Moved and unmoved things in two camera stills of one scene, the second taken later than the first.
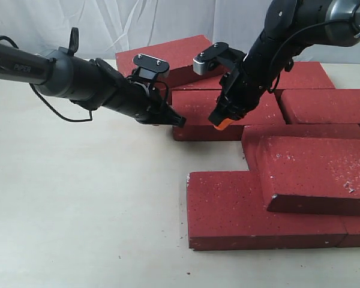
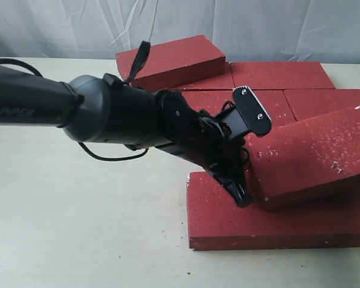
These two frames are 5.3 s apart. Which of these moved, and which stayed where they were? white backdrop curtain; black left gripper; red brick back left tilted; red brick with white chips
Moved: black left gripper; red brick with white chips
Stayed: red brick back left tilted; white backdrop curtain
